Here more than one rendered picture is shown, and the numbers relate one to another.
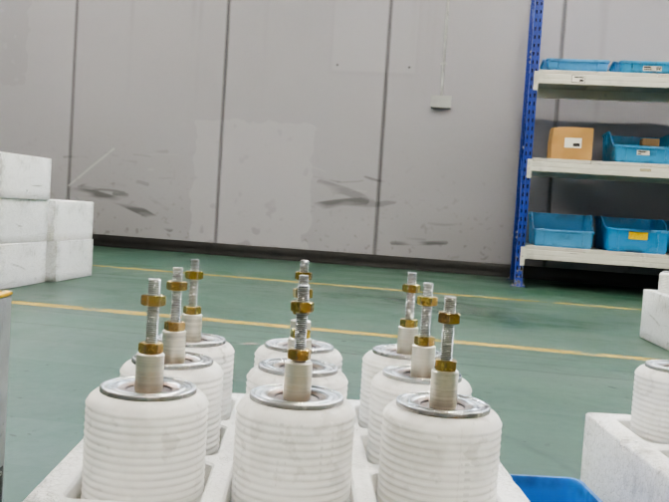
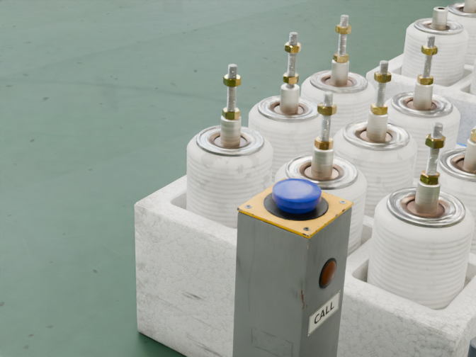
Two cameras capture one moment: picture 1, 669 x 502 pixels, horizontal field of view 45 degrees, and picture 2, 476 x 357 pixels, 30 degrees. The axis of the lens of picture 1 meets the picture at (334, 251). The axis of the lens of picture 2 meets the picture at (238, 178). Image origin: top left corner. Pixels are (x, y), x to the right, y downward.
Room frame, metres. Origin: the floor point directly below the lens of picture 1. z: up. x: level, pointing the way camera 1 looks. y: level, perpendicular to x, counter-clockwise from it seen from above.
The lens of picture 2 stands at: (0.33, 0.85, 0.67)
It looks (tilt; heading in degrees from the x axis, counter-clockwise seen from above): 27 degrees down; 307
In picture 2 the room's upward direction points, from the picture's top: 2 degrees clockwise
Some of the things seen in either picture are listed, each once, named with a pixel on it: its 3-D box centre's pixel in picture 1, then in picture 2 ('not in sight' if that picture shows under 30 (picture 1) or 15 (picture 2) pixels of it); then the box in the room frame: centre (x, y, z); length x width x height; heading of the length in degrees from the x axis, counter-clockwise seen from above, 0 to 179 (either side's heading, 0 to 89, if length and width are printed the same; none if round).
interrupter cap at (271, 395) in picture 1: (297, 397); (474, 166); (0.65, 0.02, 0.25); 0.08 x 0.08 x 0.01
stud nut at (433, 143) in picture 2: (153, 300); (435, 140); (0.64, 0.14, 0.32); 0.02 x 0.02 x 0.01; 45
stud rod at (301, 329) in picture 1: (301, 332); not in sight; (0.65, 0.02, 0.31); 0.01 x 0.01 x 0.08
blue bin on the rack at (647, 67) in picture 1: (644, 71); not in sight; (5.12, -1.85, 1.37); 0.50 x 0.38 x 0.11; 170
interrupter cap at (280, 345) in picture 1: (299, 347); (288, 109); (0.88, 0.03, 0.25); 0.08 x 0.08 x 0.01
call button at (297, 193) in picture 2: not in sight; (296, 198); (0.68, 0.31, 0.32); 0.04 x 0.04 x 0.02
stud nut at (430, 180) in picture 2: (150, 347); (430, 176); (0.64, 0.14, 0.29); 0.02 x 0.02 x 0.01; 45
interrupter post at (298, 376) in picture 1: (298, 381); (475, 154); (0.65, 0.02, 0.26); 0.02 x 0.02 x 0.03
